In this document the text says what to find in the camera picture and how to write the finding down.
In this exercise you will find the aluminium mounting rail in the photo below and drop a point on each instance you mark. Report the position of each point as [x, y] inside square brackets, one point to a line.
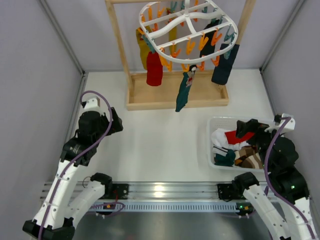
[173, 191]

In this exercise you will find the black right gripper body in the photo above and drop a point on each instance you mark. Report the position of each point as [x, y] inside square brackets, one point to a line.
[250, 127]

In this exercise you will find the slotted cable duct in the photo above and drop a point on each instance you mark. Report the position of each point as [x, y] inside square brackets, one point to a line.
[174, 207]

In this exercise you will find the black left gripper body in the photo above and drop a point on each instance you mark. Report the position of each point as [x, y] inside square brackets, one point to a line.
[114, 122]

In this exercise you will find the navy sock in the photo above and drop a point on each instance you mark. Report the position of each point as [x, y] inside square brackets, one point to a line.
[208, 48]
[222, 72]

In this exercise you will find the mustard yellow bear sock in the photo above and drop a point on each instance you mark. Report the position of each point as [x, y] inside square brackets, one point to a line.
[144, 49]

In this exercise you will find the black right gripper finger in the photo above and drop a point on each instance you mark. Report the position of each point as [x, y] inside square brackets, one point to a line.
[241, 135]
[250, 125]

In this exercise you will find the teal sock in basket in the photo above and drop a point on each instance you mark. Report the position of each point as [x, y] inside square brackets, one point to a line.
[227, 160]

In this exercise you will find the navy sock in middle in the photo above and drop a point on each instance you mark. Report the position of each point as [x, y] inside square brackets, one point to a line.
[208, 48]

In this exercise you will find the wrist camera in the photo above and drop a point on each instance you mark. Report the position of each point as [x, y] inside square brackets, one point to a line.
[92, 104]
[283, 123]

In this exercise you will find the teal green sock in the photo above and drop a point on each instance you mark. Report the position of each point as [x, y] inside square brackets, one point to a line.
[184, 88]

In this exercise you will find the red sock in basket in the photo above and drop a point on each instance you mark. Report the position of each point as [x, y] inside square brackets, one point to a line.
[231, 138]

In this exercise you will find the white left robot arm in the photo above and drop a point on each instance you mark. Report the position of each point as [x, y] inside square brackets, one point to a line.
[59, 215]

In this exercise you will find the brown striped sock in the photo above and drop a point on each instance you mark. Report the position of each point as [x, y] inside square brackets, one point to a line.
[248, 157]

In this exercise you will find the wooden hanger stand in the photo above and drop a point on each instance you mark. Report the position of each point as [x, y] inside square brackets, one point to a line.
[203, 92]

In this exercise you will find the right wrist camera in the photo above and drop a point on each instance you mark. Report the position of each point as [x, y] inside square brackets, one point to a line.
[283, 123]

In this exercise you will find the navy sock on right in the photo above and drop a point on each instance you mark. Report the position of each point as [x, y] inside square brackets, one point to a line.
[222, 72]

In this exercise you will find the white round clip hanger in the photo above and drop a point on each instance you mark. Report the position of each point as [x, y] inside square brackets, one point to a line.
[190, 19]

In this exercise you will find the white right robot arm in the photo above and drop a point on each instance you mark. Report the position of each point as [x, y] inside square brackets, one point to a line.
[278, 155]

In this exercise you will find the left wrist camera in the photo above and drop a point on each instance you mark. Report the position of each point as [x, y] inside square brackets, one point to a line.
[92, 104]

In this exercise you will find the white plastic basket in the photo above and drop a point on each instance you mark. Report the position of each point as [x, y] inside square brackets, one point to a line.
[230, 124]

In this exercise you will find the red sock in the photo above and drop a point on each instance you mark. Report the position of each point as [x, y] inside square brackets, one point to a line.
[154, 70]
[231, 138]

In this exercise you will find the mustard yellow plain sock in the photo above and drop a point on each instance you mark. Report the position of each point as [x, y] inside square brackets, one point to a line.
[172, 35]

